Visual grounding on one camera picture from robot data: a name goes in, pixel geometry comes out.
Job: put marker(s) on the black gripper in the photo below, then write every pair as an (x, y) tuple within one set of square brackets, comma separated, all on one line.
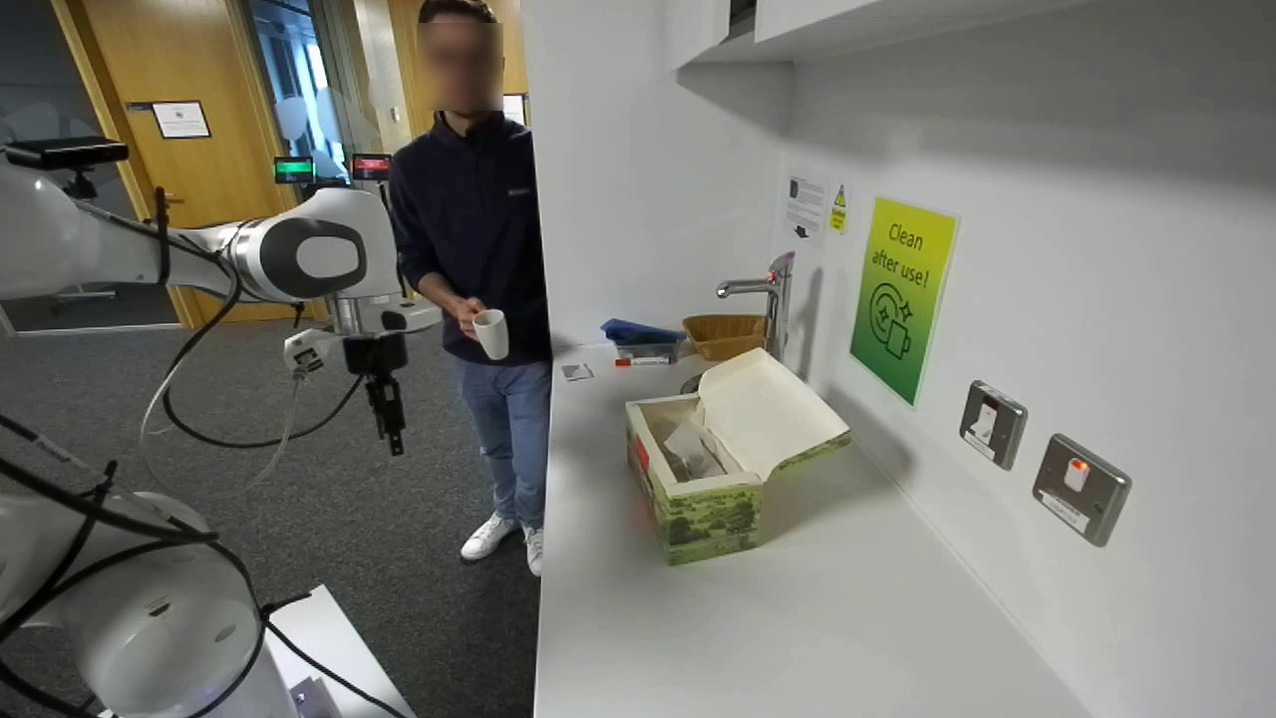
[(378, 356)]

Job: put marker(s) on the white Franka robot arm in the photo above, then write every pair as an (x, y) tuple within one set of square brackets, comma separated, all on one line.
[(300, 259)]

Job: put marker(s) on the person's right forearm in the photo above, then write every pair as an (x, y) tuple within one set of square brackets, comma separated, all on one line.
[(435, 292)]

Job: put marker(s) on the green tea bag box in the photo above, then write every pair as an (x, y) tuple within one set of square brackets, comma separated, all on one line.
[(704, 513)]

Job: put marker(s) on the person's right hand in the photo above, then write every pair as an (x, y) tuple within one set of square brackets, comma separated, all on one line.
[(471, 320)]

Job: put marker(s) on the white sneaker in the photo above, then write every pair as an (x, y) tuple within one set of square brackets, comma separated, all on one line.
[(486, 538), (531, 549)]

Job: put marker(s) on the person in navy sweater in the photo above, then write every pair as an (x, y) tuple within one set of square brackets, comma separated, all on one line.
[(463, 214)]

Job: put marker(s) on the green red indicator light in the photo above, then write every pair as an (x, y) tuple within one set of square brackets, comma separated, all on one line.
[(333, 170)]

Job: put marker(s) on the blue cloth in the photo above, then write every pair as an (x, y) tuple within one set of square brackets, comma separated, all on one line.
[(641, 339)]

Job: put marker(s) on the white door sign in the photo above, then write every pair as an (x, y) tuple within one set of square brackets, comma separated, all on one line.
[(180, 120)]

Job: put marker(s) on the chrome tap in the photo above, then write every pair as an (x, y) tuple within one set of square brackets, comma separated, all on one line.
[(772, 301)]

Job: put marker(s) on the wooden door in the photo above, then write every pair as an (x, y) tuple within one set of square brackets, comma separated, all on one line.
[(185, 65)]

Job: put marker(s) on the white notice label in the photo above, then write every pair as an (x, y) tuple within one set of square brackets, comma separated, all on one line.
[(806, 200)]

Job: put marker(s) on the yellow warning sticker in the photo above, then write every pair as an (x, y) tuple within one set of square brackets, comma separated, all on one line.
[(838, 208)]

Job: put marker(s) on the green clean after use poster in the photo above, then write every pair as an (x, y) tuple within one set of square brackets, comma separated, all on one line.
[(905, 301)]

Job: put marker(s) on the white upper cabinet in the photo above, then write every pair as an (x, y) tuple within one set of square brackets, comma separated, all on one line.
[(851, 27)]

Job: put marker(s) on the black camera on stand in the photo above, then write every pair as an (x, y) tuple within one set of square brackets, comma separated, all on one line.
[(65, 155)]

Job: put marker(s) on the metal wall socket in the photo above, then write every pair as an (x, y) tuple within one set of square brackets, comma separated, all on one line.
[(1083, 489), (991, 425)]

